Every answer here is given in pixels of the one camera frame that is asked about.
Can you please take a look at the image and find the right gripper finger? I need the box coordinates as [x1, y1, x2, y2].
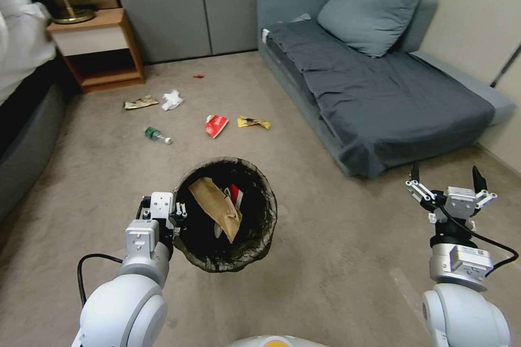
[471, 165, 499, 211]
[405, 161, 437, 206]

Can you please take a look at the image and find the trash bin with black bag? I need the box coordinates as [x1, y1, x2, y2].
[171, 156, 279, 274]

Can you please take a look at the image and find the crumpled brown paper bag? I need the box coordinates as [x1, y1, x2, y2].
[187, 176, 244, 245]

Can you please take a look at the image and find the red and white wrapper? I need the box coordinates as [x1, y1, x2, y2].
[224, 183, 245, 210]

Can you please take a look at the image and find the green plastic bottle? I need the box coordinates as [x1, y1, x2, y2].
[143, 126, 174, 146]

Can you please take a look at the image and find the red and white carton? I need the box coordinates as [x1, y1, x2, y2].
[204, 114, 230, 139]

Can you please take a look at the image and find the dark grey blanket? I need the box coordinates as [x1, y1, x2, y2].
[266, 21, 497, 180]

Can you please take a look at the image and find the golden snack wrapper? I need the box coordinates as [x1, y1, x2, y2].
[123, 95, 160, 112]

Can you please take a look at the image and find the crumpled white tissue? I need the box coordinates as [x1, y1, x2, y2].
[161, 89, 185, 112]

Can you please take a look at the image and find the yellow and brown snack wrapper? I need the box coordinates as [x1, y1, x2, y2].
[237, 115, 272, 131]

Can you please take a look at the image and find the thin black pole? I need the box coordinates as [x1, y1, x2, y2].
[490, 43, 521, 88]

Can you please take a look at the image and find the wooden nightstand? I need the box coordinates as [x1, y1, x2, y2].
[45, 8, 147, 94]

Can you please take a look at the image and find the blue-grey pillow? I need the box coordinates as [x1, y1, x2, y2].
[316, 0, 424, 59]

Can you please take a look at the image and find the grey wardrobe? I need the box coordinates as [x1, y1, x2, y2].
[103, 0, 339, 66]

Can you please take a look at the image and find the white bedding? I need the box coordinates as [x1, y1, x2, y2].
[0, 0, 58, 107]

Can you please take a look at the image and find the blue-grey sofa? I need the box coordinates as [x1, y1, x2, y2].
[255, 0, 517, 179]

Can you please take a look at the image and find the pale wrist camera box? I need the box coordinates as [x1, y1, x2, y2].
[150, 191, 177, 222]
[443, 185, 478, 219]

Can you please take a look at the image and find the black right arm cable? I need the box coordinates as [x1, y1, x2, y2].
[437, 203, 520, 279]

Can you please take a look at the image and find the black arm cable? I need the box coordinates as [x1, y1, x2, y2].
[77, 253, 124, 308]
[437, 203, 520, 279]

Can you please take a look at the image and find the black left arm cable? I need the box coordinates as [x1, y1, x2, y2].
[77, 253, 124, 308]

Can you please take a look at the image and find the dark grey bed frame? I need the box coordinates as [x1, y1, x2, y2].
[0, 52, 69, 224]

